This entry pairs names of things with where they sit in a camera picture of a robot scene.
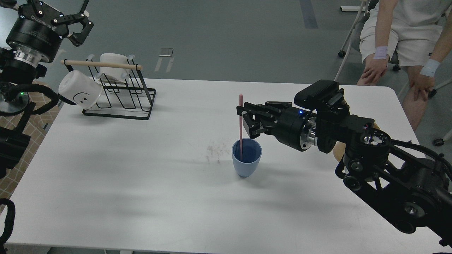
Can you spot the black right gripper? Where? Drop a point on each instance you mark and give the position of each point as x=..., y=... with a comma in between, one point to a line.
x=294, y=127

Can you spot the white smiley face mug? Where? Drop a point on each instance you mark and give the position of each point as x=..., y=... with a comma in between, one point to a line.
x=80, y=89

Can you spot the pink chopstick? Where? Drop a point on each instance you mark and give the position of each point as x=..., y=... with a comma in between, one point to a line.
x=240, y=129

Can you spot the black wire cup rack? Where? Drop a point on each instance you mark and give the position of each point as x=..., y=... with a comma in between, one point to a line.
x=129, y=100

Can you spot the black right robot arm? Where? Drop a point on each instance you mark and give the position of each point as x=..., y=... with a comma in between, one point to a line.
x=405, y=183

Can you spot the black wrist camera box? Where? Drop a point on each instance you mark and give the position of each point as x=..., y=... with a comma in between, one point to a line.
x=323, y=94

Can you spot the white mug on rack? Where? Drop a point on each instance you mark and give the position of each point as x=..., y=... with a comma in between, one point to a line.
x=113, y=72

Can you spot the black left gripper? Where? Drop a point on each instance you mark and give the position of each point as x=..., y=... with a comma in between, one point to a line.
x=35, y=33

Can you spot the grey office chair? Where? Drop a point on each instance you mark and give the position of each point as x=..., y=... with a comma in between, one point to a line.
x=352, y=42

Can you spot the blue plastic cup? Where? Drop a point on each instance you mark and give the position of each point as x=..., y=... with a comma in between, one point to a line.
x=246, y=157

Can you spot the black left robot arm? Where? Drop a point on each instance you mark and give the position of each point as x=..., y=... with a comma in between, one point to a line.
x=20, y=66

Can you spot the person in white clothes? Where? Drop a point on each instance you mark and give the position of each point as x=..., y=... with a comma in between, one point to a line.
x=409, y=28

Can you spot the checkered beige cloth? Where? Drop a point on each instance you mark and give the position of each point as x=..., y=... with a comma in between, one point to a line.
x=21, y=136

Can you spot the brown wooden cylinder holder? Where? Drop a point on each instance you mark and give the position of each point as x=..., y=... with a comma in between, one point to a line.
x=338, y=151

